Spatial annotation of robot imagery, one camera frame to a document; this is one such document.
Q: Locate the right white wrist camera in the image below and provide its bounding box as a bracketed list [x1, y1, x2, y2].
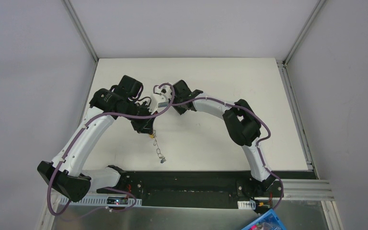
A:
[153, 85, 169, 95]

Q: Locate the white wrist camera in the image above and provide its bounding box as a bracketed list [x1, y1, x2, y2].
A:
[149, 93, 170, 113]
[153, 85, 169, 95]

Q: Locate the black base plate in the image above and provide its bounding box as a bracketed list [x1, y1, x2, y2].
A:
[95, 171, 318, 210]

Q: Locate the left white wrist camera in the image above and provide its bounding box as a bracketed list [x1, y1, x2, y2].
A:
[149, 93, 170, 113]

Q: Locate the blue plastic bin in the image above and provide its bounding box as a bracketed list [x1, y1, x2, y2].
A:
[241, 209, 287, 230]

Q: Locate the aluminium frame rail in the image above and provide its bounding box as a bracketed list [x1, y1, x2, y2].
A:
[62, 0, 99, 64]

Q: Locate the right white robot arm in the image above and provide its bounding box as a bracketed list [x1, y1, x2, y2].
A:
[172, 80, 276, 196]

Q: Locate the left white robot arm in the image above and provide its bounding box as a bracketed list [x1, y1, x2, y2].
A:
[37, 75, 154, 202]

